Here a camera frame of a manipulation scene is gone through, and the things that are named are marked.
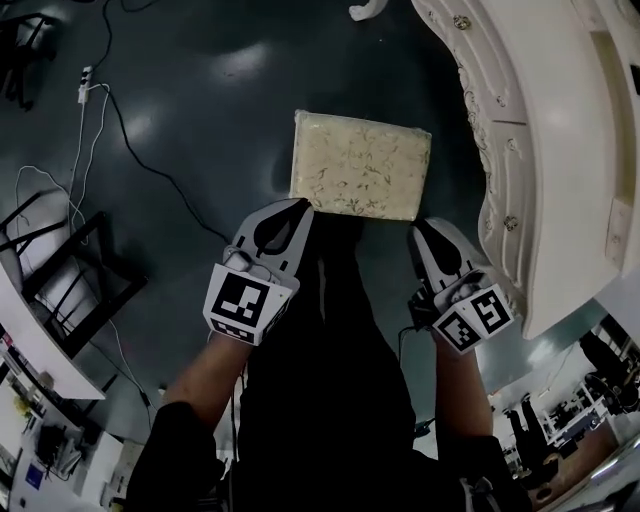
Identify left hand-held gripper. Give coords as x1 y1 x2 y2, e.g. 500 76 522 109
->
202 198 315 347

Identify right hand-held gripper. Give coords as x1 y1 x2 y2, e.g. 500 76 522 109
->
408 218 517 357

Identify gold floral upholstered stool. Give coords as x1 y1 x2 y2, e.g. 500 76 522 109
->
288 108 433 223

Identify white ornate dressing table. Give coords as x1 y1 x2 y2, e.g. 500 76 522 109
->
348 0 640 342

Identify person's right forearm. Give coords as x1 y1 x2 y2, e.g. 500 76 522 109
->
432 342 495 442

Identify person's left forearm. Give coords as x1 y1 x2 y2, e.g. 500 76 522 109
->
163 329 252 417

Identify person's legs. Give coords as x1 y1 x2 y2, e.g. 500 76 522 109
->
237 219 419 512

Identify person's black shirt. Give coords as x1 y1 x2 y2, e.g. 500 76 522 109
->
124 399 534 512

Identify white power strip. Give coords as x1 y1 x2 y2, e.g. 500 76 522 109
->
76 64 96 104

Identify white desk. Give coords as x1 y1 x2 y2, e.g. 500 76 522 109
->
0 259 107 402

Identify black office chair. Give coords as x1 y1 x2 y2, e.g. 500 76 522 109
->
0 12 57 112

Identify black floor cable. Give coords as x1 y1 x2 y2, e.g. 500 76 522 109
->
87 0 232 242

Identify black metal frame chair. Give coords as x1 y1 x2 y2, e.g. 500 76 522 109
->
0 192 150 359

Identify white floor cable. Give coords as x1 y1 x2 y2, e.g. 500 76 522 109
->
14 82 112 246

